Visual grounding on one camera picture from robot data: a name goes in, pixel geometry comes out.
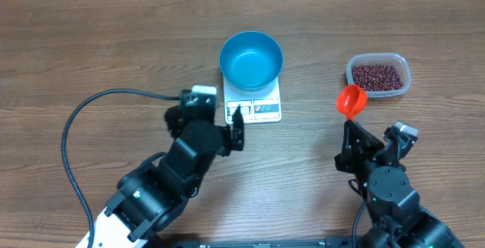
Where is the red scoop blue handle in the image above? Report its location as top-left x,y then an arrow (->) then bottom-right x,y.
336,84 -> 368,121

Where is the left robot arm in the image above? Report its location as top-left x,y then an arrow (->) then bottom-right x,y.
78,98 -> 244,247

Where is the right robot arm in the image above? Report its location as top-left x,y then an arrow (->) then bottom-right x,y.
334,120 -> 464,248

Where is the white digital kitchen scale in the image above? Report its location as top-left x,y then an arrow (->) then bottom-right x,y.
223,78 -> 282,124

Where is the blue metal bowl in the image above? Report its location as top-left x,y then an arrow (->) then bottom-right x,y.
219,31 -> 283,92

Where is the red beans pile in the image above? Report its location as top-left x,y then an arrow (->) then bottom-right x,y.
351,64 -> 404,92

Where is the clear plastic container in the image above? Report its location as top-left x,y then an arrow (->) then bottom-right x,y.
346,52 -> 411,99

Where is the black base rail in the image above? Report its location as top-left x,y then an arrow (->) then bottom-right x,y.
145,237 -> 352,248

